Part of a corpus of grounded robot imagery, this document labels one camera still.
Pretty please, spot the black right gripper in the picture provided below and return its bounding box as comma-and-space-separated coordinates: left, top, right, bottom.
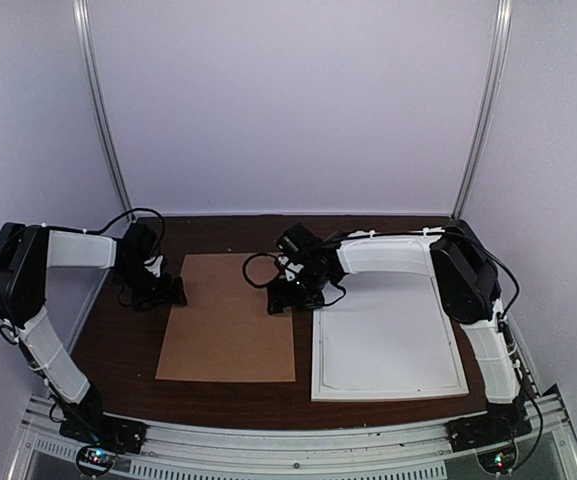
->
269, 266, 332, 314

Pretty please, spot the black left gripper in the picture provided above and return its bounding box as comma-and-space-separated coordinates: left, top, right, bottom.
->
113, 263, 187, 311

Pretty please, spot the brown cardboard backing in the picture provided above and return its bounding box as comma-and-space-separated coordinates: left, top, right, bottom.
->
156, 253, 296, 383

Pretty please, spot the landscape photo print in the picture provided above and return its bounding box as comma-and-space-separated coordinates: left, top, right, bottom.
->
317, 272, 457, 391

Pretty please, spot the white picture frame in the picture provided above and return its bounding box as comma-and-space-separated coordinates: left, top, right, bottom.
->
309, 279, 470, 402

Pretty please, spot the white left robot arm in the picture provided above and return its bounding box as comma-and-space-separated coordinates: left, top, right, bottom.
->
0, 222, 187, 444

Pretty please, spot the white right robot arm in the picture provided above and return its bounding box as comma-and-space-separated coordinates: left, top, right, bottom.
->
263, 220, 527, 442

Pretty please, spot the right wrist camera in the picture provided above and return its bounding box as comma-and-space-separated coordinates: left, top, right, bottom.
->
275, 223, 321, 260

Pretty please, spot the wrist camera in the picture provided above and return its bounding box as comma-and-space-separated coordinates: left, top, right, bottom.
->
118, 223, 164, 277
275, 223, 321, 260

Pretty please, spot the black right camera cable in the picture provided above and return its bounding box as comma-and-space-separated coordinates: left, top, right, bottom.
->
242, 251, 347, 307

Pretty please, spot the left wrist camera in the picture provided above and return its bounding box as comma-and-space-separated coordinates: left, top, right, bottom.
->
118, 223, 164, 277

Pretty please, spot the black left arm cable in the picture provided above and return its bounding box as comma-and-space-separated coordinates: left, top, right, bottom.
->
85, 207, 166, 251

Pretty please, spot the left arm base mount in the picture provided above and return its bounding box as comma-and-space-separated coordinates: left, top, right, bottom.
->
49, 385, 147, 476

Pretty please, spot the aluminium front rail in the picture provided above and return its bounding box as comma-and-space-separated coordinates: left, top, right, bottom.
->
3, 394, 577, 479

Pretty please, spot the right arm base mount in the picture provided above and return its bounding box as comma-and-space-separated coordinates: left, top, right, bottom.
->
446, 403, 532, 476

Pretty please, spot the right aluminium corner post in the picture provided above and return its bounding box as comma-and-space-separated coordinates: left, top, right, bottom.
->
451, 0, 513, 219

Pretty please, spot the aluminium corner post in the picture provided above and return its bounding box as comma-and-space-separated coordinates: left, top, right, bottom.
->
451, 0, 513, 219
72, 0, 133, 211

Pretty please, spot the left aluminium corner post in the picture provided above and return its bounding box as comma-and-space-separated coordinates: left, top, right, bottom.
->
72, 0, 133, 211

